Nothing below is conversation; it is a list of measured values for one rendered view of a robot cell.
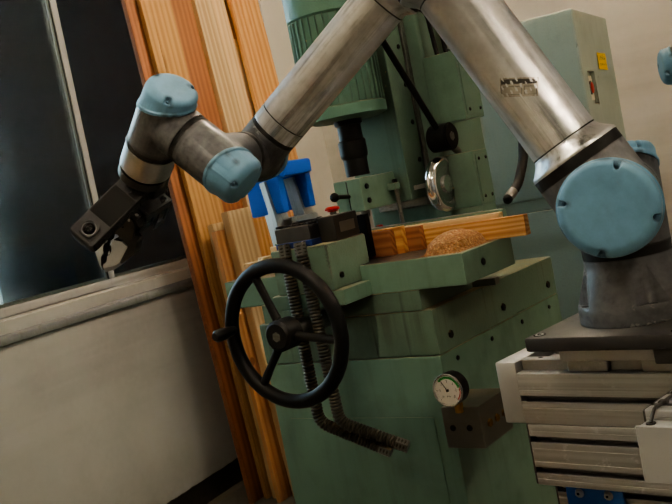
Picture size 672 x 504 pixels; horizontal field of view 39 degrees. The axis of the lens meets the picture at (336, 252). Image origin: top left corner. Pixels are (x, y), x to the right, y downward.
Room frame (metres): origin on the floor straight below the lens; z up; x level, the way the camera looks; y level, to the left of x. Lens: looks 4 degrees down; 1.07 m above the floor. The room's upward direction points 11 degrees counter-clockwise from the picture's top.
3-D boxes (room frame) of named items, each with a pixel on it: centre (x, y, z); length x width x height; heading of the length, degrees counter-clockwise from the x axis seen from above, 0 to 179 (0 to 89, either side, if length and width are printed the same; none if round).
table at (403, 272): (1.94, -0.02, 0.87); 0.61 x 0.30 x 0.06; 53
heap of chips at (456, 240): (1.81, -0.23, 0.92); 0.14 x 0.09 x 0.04; 143
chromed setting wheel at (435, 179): (2.06, -0.26, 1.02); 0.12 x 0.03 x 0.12; 143
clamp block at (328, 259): (1.87, 0.03, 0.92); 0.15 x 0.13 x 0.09; 53
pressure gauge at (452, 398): (1.70, -0.16, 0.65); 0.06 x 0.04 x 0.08; 53
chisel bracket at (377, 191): (2.04, -0.09, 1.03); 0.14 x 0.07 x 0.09; 143
